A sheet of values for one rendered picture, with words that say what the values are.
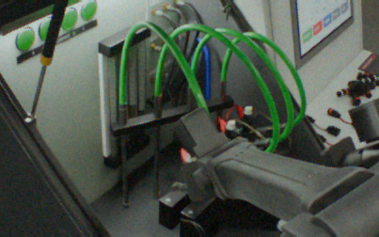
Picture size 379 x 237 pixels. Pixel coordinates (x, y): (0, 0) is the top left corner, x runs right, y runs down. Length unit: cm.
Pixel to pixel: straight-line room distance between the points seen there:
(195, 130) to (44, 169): 29
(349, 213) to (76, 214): 64
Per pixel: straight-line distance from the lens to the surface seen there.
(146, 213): 146
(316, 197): 43
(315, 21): 164
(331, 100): 172
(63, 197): 96
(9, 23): 103
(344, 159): 96
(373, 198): 39
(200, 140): 80
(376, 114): 90
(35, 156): 96
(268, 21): 141
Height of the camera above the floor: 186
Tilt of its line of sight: 35 degrees down
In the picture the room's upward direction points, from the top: 3 degrees clockwise
